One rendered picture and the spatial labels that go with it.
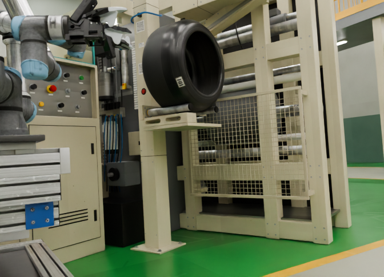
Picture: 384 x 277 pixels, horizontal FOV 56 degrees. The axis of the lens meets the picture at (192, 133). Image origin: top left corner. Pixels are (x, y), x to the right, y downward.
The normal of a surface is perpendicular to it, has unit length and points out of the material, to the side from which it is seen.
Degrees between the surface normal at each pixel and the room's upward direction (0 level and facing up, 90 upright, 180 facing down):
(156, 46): 74
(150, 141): 90
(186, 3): 90
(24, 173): 90
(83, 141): 90
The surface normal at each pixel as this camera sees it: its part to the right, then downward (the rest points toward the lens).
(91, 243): 0.80, -0.07
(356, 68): -0.86, 0.02
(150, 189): -0.60, 0.00
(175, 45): 0.11, -0.24
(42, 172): 0.51, -0.07
